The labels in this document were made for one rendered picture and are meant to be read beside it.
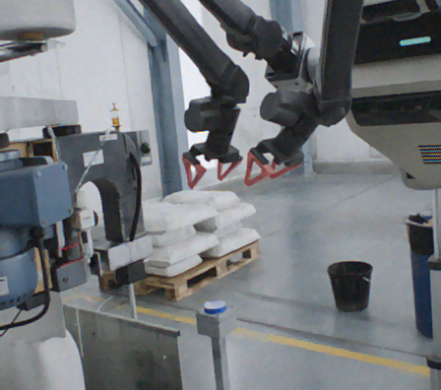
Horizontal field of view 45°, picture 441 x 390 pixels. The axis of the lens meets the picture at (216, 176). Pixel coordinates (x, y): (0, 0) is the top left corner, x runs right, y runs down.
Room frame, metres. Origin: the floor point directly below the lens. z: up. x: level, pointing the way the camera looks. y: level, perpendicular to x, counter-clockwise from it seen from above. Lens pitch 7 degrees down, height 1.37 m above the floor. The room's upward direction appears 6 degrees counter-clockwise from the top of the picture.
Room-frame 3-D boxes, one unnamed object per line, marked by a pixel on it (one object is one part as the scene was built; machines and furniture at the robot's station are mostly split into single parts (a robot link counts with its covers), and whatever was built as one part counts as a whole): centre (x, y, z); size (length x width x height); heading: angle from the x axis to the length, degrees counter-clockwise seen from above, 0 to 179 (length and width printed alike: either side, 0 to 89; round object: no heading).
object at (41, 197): (0.84, 0.29, 1.25); 0.10 x 0.08 x 0.12; 167
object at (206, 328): (1.37, 0.04, 0.81); 0.08 x 0.08 x 0.06; 52
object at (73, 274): (1.15, 0.36, 1.04); 0.08 x 0.06 x 0.05; 142
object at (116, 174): (1.33, 0.38, 1.21); 0.30 x 0.25 x 0.30; 52
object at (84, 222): (1.14, 0.29, 1.14); 0.05 x 0.04 x 0.16; 142
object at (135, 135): (1.37, 0.20, 1.28); 0.08 x 0.05 x 0.09; 52
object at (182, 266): (4.19, 0.55, 0.20); 0.66 x 0.44 x 0.12; 52
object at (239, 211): (4.61, 0.01, 0.44); 0.68 x 0.44 x 0.15; 142
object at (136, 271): (1.32, 0.23, 0.98); 0.09 x 0.05 x 0.05; 142
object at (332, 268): (3.38, -0.81, 0.13); 0.30 x 0.30 x 0.26
